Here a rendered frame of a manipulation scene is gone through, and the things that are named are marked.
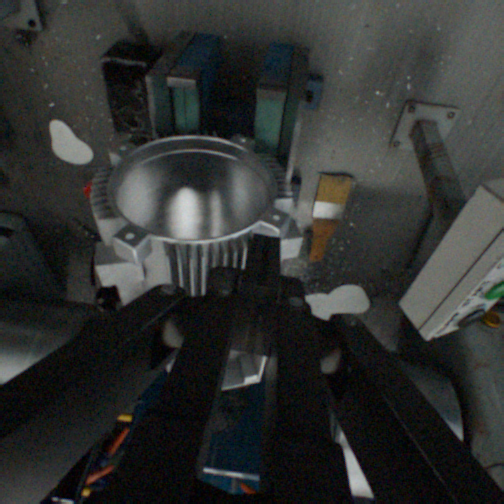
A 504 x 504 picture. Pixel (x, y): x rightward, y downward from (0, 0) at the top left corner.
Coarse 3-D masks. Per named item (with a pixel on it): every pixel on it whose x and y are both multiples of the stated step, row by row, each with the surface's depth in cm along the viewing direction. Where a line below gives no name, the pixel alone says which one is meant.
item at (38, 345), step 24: (0, 312) 61; (24, 312) 62; (48, 312) 63; (72, 312) 64; (96, 312) 65; (0, 336) 58; (24, 336) 59; (48, 336) 59; (72, 336) 59; (0, 360) 57; (24, 360) 57; (0, 384) 56
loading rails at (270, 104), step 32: (192, 32) 45; (160, 64) 38; (192, 64) 38; (288, 64) 40; (160, 96) 38; (192, 96) 38; (256, 96) 36; (288, 96) 37; (320, 96) 47; (160, 128) 40; (192, 128) 41; (224, 128) 49; (256, 128) 40; (288, 128) 39; (288, 160) 41
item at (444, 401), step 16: (400, 352) 68; (416, 368) 62; (432, 368) 62; (416, 384) 59; (432, 384) 59; (448, 384) 61; (432, 400) 57; (448, 400) 58; (448, 416) 57; (336, 432) 55; (352, 464) 55; (352, 480) 56; (368, 496) 59
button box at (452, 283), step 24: (480, 192) 28; (480, 216) 28; (456, 240) 31; (480, 240) 29; (432, 264) 34; (456, 264) 32; (480, 264) 29; (408, 288) 38; (432, 288) 35; (456, 288) 32; (480, 288) 31; (408, 312) 39; (432, 312) 36; (456, 312) 33; (432, 336) 37
